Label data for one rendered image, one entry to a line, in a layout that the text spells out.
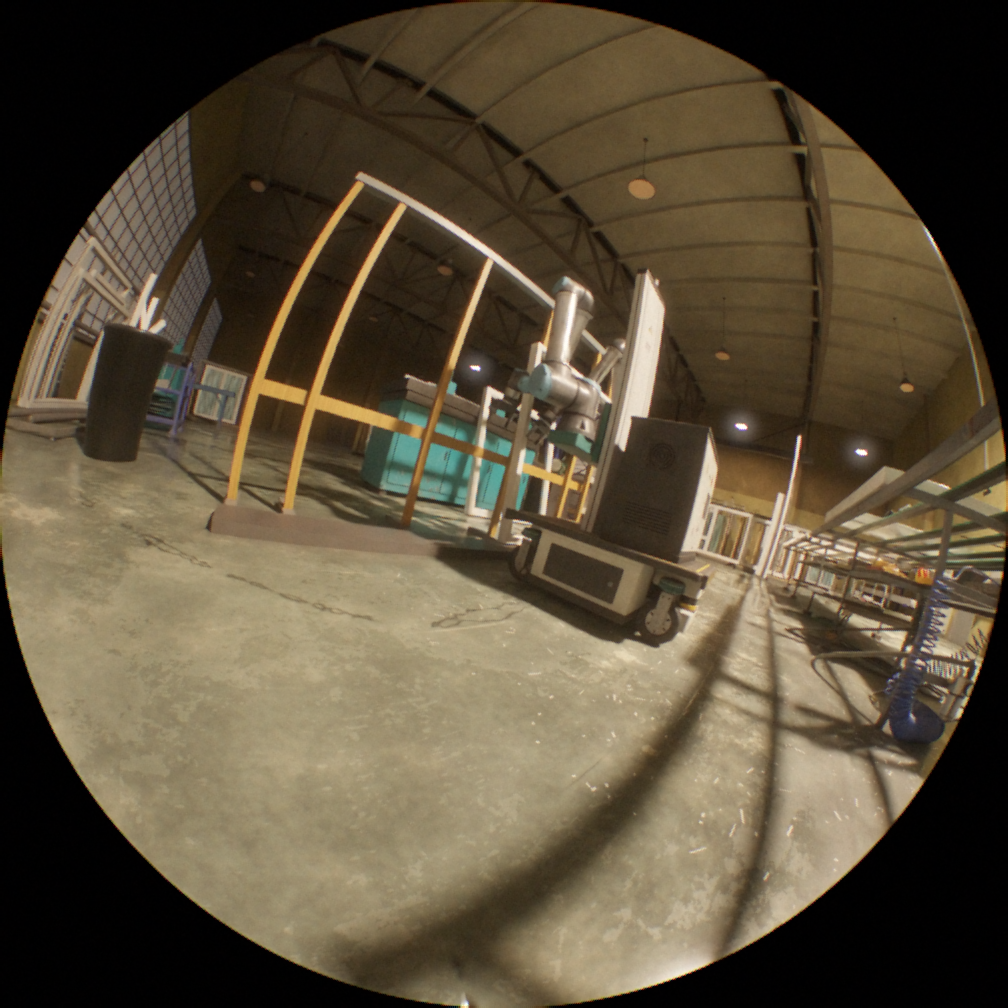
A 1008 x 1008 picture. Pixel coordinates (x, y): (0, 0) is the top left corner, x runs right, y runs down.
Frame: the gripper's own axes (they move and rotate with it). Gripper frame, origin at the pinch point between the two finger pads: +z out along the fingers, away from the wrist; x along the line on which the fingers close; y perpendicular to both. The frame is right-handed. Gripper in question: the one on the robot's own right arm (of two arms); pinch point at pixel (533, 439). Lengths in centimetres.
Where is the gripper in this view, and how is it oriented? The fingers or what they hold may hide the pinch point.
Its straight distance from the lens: 218.0
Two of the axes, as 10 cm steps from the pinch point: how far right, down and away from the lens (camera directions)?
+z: -6.2, 7.6, 1.7
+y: 6.1, 6.2, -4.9
